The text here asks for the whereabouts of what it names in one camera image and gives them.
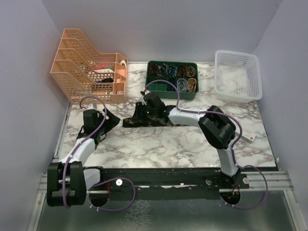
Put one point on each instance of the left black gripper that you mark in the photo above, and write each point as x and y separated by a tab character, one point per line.
112	121

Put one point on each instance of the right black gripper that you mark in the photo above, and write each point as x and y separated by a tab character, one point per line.
138	110

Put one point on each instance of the black floral necktie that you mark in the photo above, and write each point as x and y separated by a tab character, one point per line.
137	123

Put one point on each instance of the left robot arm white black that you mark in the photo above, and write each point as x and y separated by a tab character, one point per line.
67	180

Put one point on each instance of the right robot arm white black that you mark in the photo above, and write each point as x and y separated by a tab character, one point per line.
216	126

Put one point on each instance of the orange plastic file organizer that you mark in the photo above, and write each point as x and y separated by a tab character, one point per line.
80	70

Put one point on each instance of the green compartment tray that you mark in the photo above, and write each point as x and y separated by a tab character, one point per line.
163	76

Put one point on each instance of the white plastic basket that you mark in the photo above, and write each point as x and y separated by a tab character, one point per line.
237	77

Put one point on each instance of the small white red box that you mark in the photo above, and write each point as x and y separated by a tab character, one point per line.
248	135

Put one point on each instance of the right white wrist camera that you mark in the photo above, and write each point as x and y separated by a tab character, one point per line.
143	93

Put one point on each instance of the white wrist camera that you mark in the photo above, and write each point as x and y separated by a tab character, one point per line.
143	93
90	106

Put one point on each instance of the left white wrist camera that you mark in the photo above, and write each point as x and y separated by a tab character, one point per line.
90	106

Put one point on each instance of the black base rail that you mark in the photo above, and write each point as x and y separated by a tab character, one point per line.
165	184

